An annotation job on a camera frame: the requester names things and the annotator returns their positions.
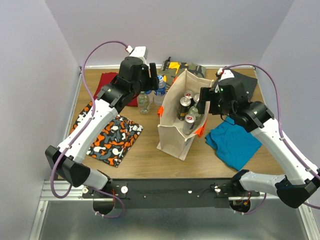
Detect Pocari Sweat bottle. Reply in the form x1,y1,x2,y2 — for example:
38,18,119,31
153,75,166,106
145,90,154,111

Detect green cap glass bottle front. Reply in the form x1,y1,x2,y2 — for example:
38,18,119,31
137,91,150,114

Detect green cap glass bottle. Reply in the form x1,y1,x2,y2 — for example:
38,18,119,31
188,105,201,120
137,91,150,114

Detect beige canvas tote bag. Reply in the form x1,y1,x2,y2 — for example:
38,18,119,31
157,70,214,161

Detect red tab can front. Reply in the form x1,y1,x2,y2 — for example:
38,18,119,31
182,113,196,135

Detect red tab can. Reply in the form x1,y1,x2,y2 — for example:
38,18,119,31
184,90,194,100
182,113,196,135

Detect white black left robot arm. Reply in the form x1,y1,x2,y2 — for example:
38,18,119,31
45,56,159,198

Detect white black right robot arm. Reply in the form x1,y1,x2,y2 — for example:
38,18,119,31
197,77,320,209

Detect red tab can back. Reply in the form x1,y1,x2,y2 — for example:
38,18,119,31
184,90,194,100

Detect dark grey buttoned garment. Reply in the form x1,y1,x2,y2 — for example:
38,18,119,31
231,70,258,100

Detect camouflage yellow green shorts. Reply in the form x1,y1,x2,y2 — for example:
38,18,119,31
158,57,206,87

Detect green cap glass bottle back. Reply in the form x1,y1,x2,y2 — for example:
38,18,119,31
188,105,201,120

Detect black soda can left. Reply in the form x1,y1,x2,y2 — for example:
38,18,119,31
177,96,192,121

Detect folded red shirt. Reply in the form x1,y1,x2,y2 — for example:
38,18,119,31
93,72,138,107

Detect teal blue shirt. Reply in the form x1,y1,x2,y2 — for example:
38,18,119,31
205,117,262,171

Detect orange black patterned shorts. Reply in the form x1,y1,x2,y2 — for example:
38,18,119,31
86,115,144,168

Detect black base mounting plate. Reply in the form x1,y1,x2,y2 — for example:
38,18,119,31
82,177,261,210

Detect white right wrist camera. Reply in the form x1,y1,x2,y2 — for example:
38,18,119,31
216,67,235,81

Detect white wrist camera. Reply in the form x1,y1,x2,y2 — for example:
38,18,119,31
216,67,235,81
129,46,148,61

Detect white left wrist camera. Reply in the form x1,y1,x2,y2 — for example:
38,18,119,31
129,46,148,61

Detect aluminium table frame rail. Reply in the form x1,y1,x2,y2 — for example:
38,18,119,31
28,65,320,240

